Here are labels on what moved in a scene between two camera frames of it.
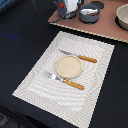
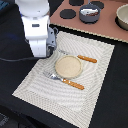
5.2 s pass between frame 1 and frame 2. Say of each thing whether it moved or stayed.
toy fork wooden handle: stayed
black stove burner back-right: stayed
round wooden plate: stayed
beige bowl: stayed
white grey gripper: moved
